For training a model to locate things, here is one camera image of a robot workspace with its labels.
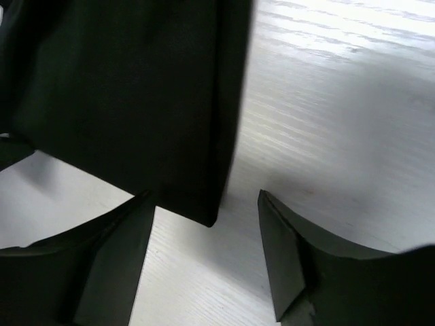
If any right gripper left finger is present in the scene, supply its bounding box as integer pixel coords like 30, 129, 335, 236
1, 192, 156, 325

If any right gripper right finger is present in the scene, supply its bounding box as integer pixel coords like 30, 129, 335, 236
258, 190, 434, 325

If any black t-shirt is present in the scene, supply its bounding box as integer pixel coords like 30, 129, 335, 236
1, 1, 253, 227

